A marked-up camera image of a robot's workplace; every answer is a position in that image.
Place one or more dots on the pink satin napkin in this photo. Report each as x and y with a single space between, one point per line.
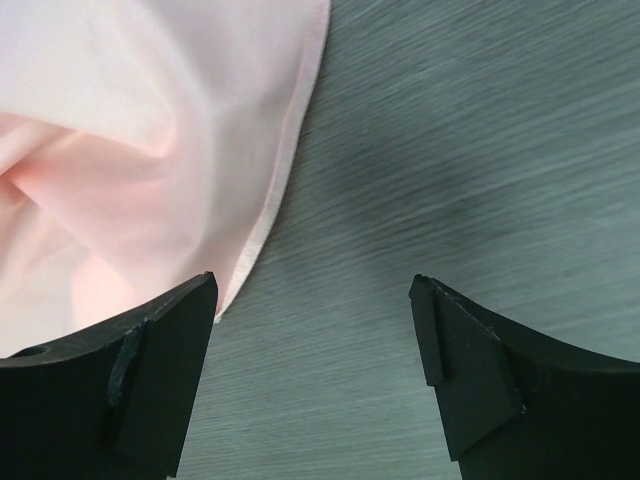
142 143

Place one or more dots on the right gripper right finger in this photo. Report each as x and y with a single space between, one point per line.
518 404

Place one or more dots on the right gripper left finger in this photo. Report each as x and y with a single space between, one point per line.
113 400

